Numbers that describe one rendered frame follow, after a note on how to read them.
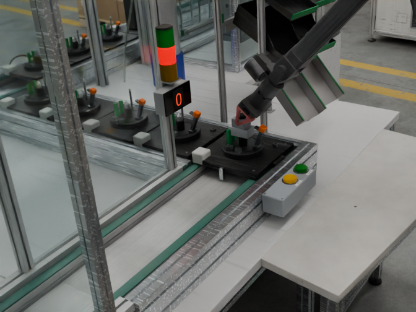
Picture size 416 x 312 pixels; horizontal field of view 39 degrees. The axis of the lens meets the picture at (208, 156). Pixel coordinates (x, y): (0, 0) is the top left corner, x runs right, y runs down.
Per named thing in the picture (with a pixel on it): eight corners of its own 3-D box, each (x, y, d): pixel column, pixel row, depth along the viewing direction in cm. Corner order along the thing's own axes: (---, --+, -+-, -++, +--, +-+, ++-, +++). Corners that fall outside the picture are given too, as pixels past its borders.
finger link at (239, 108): (225, 119, 181) (240, 100, 175) (237, 111, 186) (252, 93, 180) (239, 135, 181) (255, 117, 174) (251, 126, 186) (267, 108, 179)
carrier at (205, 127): (229, 132, 205) (227, 99, 199) (188, 161, 188) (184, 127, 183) (175, 120, 218) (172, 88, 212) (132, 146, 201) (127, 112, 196)
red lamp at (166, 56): (179, 60, 166) (178, 44, 164) (169, 66, 163) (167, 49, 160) (166, 59, 169) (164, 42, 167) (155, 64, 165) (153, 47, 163)
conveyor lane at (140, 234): (293, 171, 196) (293, 145, 191) (124, 327, 137) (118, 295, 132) (223, 153, 211) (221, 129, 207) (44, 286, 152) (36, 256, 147)
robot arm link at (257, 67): (287, 72, 162) (301, 67, 169) (261, 41, 164) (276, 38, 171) (261, 99, 170) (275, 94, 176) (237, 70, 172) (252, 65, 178)
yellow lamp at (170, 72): (181, 77, 169) (179, 61, 166) (171, 83, 165) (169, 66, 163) (168, 75, 171) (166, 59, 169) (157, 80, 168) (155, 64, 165)
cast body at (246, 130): (254, 134, 186) (254, 113, 183) (247, 138, 183) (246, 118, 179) (233, 129, 190) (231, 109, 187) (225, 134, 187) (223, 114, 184)
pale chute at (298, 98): (319, 114, 205) (327, 108, 202) (296, 127, 197) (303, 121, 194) (274, 49, 209) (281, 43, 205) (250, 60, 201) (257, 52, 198)
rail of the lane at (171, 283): (316, 169, 196) (317, 140, 191) (144, 338, 134) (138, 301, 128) (302, 166, 199) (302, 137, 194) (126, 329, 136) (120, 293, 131)
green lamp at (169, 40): (178, 44, 164) (176, 26, 162) (167, 49, 160) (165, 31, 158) (164, 41, 167) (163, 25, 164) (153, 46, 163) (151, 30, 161)
